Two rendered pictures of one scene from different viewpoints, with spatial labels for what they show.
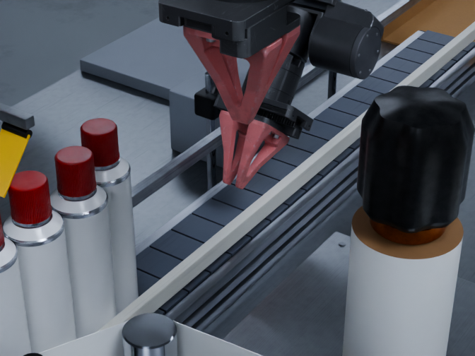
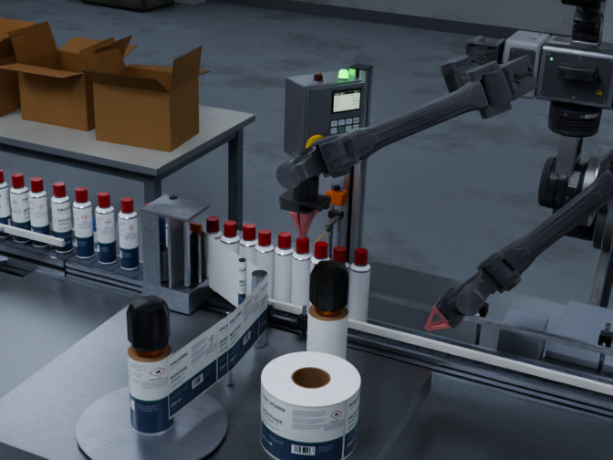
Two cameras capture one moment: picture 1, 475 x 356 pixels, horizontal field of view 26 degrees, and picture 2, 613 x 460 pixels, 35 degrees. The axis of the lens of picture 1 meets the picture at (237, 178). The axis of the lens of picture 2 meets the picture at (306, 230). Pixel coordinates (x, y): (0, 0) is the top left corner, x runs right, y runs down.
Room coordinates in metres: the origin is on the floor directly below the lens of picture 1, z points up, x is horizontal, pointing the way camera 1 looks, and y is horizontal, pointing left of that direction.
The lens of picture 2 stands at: (0.28, -1.95, 2.09)
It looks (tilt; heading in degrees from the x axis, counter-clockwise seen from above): 24 degrees down; 79
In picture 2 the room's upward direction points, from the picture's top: 2 degrees clockwise
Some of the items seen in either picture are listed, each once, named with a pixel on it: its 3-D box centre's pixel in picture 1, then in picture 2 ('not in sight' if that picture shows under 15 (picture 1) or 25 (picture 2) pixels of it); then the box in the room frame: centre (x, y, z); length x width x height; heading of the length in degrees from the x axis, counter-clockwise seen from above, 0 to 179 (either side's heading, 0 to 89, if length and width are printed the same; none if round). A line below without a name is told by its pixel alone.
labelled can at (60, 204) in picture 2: not in sight; (61, 217); (0.06, 0.63, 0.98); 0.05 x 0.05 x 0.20
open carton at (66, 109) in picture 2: not in sight; (73, 76); (0.01, 2.19, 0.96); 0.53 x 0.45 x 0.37; 57
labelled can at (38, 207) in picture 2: not in sight; (38, 212); (-0.01, 0.67, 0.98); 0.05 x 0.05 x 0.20
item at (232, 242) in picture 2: not in sight; (230, 258); (0.50, 0.32, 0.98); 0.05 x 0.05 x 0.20
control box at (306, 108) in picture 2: not in sight; (324, 116); (0.73, 0.27, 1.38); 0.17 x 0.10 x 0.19; 21
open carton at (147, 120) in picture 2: not in sight; (145, 91); (0.31, 1.94, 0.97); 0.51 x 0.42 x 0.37; 61
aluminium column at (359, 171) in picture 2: not in sight; (353, 194); (0.81, 0.28, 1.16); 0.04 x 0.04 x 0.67; 55
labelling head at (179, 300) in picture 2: not in sight; (178, 253); (0.37, 0.30, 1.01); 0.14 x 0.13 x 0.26; 145
